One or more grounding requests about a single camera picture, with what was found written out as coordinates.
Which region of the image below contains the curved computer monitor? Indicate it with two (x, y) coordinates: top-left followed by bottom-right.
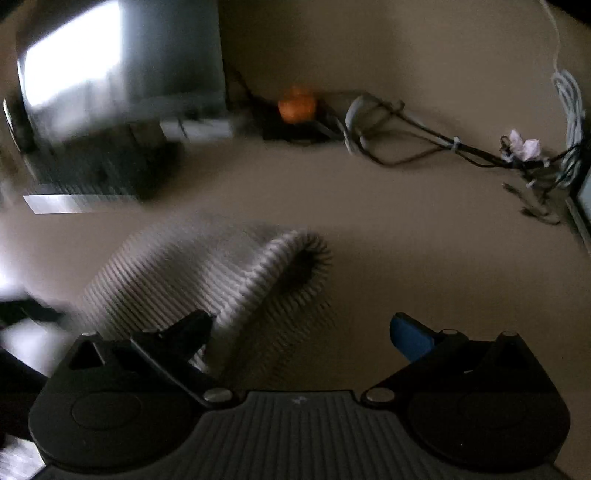
(4, 0), (228, 153)

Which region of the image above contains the orange round object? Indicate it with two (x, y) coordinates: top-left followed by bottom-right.
(277, 85), (319, 124)

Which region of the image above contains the white power strip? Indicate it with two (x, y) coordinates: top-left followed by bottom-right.
(159, 117), (235, 141)

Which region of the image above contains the coiled white cable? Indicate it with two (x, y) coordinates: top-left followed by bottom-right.
(538, 0), (588, 153)

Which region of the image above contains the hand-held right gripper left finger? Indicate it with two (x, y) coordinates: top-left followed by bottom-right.
(44, 309), (234, 409)

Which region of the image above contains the striped long-sleeve sweater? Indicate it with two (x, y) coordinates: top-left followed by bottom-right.
(76, 210), (335, 374)

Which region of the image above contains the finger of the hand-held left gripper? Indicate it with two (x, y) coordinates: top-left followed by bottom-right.
(0, 298), (65, 326)

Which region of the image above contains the crumpled white tissue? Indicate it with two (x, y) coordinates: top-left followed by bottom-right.
(501, 130), (550, 168)

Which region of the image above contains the black keyboard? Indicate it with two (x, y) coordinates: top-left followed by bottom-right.
(22, 122), (183, 214)

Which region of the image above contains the bundle of black cables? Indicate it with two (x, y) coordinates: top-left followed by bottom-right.
(231, 65), (587, 227)

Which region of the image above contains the black flat box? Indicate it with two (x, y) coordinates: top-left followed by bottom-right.
(261, 111), (342, 145)

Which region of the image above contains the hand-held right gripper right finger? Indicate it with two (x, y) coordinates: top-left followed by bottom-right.
(360, 312), (557, 409)

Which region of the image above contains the thick grey-white cable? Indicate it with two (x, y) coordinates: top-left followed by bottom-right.
(342, 95), (393, 155)

